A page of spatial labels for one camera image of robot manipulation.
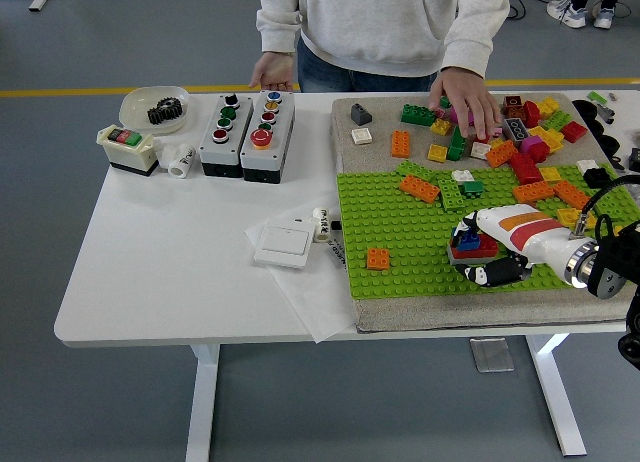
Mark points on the grey four-button control box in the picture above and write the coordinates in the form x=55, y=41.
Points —
x=210, y=153

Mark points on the magenta brick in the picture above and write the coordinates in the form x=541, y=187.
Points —
x=454, y=117
x=532, y=144

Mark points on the white square brick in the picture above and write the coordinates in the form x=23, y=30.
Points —
x=361, y=136
x=461, y=175

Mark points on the yellow square brick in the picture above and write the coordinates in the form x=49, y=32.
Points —
x=437, y=153

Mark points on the person's right forearm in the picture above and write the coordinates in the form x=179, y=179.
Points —
x=277, y=27

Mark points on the grey long brick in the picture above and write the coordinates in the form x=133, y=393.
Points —
x=457, y=260
x=516, y=130

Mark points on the small green piece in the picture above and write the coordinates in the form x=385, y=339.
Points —
x=596, y=96

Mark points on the white label strip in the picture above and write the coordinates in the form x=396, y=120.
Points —
x=336, y=254

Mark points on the black brick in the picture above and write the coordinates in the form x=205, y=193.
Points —
x=596, y=177

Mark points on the black gear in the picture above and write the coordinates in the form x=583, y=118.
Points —
x=165, y=113

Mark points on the dark grey sloped brick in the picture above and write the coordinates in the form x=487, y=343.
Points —
x=360, y=114

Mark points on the small pink brick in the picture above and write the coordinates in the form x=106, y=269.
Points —
x=440, y=112

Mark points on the yellow floor tape line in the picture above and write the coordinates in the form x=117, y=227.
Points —
x=75, y=91

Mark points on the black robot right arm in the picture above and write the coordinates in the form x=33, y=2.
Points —
x=612, y=267

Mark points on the brown brick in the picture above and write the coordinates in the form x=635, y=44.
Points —
x=512, y=103

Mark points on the clear plastic bag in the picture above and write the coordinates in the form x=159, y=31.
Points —
x=631, y=182

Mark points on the person's right hand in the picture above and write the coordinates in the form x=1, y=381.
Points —
x=272, y=72

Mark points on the white plastic bowl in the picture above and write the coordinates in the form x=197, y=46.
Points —
x=135, y=109

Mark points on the person's left forearm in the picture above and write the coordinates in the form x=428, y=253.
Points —
x=475, y=32

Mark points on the white wall switch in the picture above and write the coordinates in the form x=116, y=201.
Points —
x=282, y=244

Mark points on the green studded baseplate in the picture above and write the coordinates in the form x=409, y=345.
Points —
x=400, y=282

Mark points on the orange long brick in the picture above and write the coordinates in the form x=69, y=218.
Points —
x=501, y=153
x=419, y=188
x=532, y=192
x=572, y=194

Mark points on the small dark green brick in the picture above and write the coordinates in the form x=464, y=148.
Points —
x=472, y=188

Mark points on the small white pipe fitting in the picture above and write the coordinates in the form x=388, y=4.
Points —
x=320, y=229

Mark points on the small white brick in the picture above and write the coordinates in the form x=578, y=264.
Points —
x=586, y=165
x=479, y=150

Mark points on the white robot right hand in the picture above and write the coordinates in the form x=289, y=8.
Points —
x=530, y=232

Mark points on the yellow flat brick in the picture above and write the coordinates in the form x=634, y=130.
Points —
x=567, y=216
x=591, y=221

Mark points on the white paper sheet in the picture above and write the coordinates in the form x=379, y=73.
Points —
x=310, y=302

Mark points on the small black box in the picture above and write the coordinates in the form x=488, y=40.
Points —
x=635, y=158

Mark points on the orange square brick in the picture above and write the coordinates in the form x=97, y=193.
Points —
x=378, y=258

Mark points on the red long brick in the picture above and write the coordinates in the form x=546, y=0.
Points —
x=487, y=249

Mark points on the white table leg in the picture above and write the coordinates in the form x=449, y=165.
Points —
x=202, y=407
x=555, y=392

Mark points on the small red brick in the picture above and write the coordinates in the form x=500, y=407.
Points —
x=484, y=140

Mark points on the cream switch box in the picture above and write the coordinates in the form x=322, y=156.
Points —
x=127, y=154

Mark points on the blue square brick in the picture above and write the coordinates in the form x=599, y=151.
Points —
x=470, y=241

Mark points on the large red brick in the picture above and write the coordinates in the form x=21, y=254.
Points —
x=526, y=169

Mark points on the grey emergency-stop control box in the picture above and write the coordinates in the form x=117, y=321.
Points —
x=280, y=132

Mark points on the silver floor plate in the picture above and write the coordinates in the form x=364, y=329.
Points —
x=492, y=354

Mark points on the person's left hand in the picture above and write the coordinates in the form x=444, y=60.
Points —
x=467, y=99

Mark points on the small yellow brick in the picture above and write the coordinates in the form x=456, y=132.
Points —
x=496, y=142

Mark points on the lime green long brick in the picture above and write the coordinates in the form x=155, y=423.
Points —
x=451, y=196
x=416, y=170

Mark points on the grey metal part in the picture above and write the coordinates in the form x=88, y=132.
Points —
x=605, y=113

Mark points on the white pipe tee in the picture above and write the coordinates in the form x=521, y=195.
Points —
x=180, y=164

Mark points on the grey-brown mat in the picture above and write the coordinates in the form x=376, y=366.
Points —
x=450, y=312

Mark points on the background person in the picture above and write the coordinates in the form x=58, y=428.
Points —
x=575, y=9

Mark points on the dark green long brick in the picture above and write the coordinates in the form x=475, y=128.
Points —
x=456, y=144

